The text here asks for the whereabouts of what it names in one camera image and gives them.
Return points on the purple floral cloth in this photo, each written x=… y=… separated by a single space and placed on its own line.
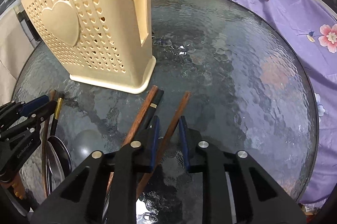
x=289 y=29

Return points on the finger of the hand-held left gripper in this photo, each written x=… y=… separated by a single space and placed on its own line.
x=34 y=106
x=43 y=113

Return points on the wooden chopstick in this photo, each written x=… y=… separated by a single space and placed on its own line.
x=53 y=95
x=147 y=103
x=181 y=105

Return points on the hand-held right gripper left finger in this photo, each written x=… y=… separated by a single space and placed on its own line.
x=155 y=145

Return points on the black chopstick with gold band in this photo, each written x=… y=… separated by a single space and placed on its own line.
x=59 y=105
x=156 y=101

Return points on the white water dispenser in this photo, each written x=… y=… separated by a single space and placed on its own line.
x=10 y=3

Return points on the beige plastic utensil holder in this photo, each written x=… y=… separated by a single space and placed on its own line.
x=92 y=29

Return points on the beige cloth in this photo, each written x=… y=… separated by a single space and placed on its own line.
x=13 y=61

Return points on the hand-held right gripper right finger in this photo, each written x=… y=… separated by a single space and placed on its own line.
x=184 y=147

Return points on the metal spoon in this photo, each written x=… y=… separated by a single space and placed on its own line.
x=54 y=161
x=67 y=158

